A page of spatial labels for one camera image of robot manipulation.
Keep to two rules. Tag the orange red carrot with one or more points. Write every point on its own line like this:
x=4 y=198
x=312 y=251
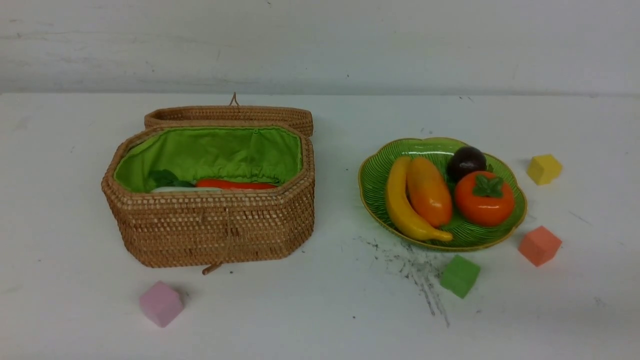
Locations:
x=218 y=184

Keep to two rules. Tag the green foam cube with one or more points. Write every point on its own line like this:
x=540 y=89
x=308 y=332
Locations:
x=459 y=276

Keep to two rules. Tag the yellow foam cube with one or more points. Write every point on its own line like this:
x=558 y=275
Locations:
x=544 y=169

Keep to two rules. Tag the pink foam cube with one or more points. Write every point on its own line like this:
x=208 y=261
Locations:
x=161 y=304

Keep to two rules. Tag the dark purple mangosteen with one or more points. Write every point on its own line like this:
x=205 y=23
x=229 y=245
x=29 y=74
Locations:
x=466 y=160

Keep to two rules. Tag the woven wicker basket green lining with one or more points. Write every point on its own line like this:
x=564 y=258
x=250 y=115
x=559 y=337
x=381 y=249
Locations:
x=236 y=143

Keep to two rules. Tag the yellow banana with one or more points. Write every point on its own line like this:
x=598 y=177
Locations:
x=401 y=211

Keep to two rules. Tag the salmon orange foam cube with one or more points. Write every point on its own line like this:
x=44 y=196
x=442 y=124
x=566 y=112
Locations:
x=539 y=246

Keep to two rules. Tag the orange yellow mango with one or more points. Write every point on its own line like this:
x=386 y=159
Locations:
x=428 y=192

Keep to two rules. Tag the green glass leaf plate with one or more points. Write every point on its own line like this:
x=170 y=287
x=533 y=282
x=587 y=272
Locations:
x=467 y=237

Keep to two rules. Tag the orange persimmon green leaf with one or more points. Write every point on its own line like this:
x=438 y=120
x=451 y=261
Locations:
x=484 y=199

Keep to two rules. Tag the white radish with leaves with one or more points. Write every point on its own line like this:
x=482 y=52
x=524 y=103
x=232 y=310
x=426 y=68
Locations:
x=166 y=181

